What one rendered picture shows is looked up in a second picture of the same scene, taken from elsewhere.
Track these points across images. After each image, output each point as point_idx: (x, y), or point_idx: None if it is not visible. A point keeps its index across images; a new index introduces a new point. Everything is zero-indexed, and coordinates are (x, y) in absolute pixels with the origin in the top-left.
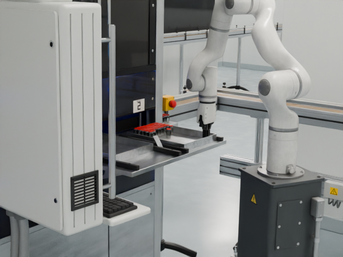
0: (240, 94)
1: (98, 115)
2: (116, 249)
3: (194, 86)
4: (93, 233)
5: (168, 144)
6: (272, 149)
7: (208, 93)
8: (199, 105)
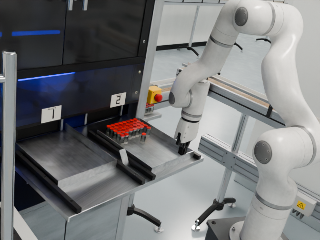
0: (231, 86)
1: None
2: (74, 234)
3: (176, 103)
4: (46, 226)
5: (135, 161)
6: (253, 221)
7: (193, 112)
8: (179, 122)
